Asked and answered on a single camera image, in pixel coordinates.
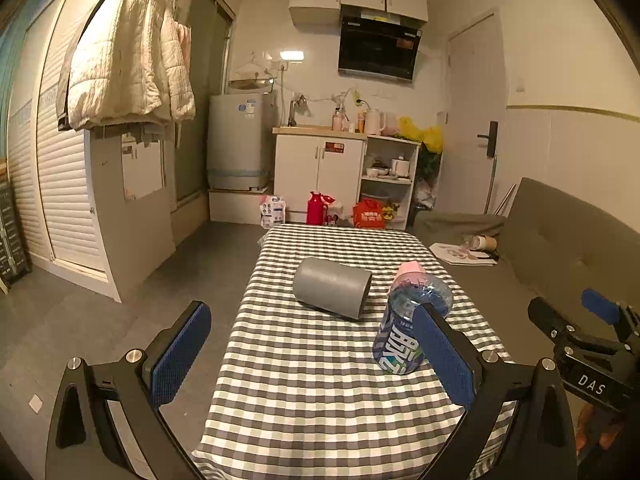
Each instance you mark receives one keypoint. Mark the white open shelf unit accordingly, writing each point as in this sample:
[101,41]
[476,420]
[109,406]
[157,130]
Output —
[414,185]

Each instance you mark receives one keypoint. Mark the printed booklet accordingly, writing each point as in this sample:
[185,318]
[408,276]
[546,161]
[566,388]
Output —
[457,252]

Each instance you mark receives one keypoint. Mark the white puffer jacket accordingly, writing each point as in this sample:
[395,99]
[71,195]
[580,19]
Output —
[120,55]

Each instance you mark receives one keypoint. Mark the white sink cabinet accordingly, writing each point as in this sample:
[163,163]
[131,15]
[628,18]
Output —
[315,180]

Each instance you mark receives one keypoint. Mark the person's right hand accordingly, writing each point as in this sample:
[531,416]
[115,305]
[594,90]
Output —
[597,430]

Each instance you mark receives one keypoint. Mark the grey cylinder roll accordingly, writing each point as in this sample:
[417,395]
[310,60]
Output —
[330,286]

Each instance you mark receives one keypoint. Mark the white pot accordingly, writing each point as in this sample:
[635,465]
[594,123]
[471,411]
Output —
[400,167]

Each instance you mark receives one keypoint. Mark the checkered tablecloth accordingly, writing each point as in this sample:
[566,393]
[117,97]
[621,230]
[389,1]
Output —
[310,390]

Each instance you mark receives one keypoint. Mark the white washer platform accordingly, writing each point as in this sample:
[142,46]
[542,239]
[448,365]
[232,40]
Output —
[240,206]

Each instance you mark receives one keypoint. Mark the black range hood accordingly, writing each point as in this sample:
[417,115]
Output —
[375,50]

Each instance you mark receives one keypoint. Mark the metal basin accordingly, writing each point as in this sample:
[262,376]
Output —
[250,85]

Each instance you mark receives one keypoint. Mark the paper cup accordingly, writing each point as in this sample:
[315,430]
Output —
[484,243]

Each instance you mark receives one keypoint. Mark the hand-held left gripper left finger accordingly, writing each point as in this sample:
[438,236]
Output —
[182,355]

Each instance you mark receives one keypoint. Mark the black crate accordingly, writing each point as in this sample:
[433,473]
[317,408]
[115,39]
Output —
[12,240]

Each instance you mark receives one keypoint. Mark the grey-green sofa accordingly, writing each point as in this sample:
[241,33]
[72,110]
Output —
[560,245]

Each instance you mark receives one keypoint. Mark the metal faucet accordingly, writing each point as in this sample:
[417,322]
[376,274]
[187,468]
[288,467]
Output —
[294,110]

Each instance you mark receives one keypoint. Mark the white door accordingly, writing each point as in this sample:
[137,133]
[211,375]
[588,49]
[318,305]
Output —
[472,85]

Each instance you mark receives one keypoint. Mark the red thermos jug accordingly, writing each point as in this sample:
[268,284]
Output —
[316,209]

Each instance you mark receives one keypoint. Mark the red bag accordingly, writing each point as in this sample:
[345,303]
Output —
[368,215]

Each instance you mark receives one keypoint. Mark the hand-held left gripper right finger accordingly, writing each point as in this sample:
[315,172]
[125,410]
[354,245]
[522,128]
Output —
[445,355]

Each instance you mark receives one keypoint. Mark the white printed package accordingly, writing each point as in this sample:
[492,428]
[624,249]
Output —
[273,212]

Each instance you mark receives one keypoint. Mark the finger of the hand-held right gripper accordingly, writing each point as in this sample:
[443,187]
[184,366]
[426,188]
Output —
[600,307]
[550,316]

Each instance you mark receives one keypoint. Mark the white slatted wardrobe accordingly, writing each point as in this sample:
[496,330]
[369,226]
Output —
[65,190]

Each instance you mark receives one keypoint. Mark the white washing machine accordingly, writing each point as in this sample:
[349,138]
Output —
[240,140]

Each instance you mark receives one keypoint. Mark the white kettle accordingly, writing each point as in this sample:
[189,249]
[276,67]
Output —
[375,122]

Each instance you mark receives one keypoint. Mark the blue water bottle pink cap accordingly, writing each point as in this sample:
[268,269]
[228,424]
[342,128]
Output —
[400,320]

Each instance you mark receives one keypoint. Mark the wall light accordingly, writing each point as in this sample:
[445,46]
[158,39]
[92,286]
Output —
[292,55]

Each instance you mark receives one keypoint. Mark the yellow flowers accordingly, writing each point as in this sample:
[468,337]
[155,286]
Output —
[425,136]

